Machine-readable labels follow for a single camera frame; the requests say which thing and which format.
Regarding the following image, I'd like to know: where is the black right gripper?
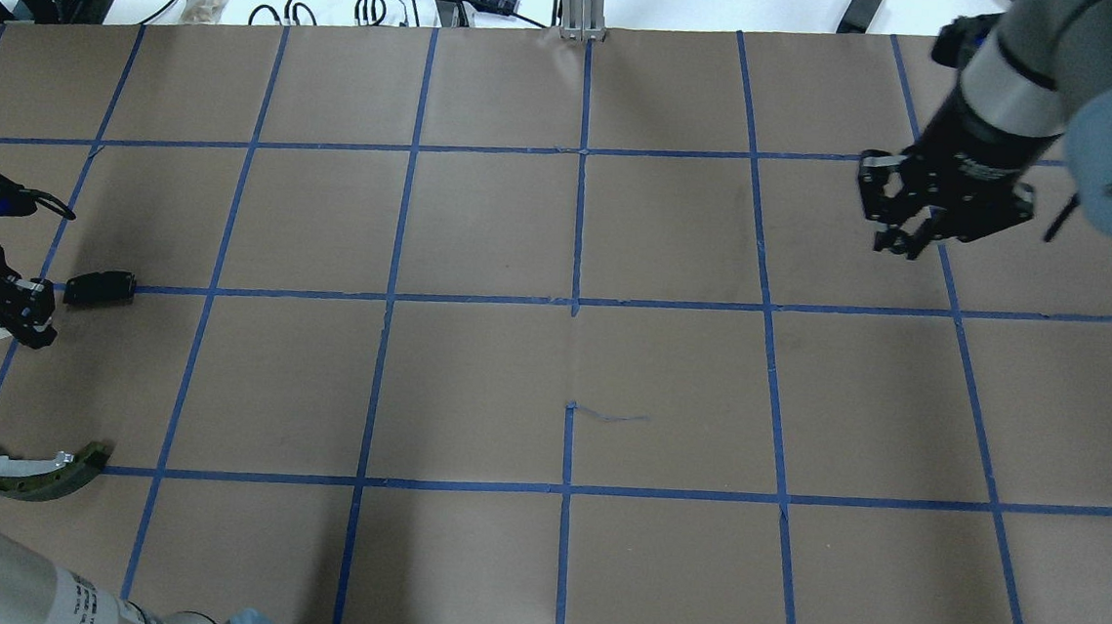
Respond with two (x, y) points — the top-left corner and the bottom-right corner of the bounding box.
(857, 112), (1041, 261)

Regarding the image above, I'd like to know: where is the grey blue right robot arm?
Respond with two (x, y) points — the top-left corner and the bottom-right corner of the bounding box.
(857, 0), (1112, 260)

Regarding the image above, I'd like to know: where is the small black plastic part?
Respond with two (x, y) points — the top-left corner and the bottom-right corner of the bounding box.
(62, 269), (138, 308)

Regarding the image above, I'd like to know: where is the dark green brake shoe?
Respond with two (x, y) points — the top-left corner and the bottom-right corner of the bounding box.
(0, 440), (112, 503)

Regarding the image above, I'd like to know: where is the black power adapter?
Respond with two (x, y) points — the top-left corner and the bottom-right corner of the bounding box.
(835, 0), (884, 34)

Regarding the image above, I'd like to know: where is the aluminium frame post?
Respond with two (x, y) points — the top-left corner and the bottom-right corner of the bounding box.
(555, 0), (607, 42)

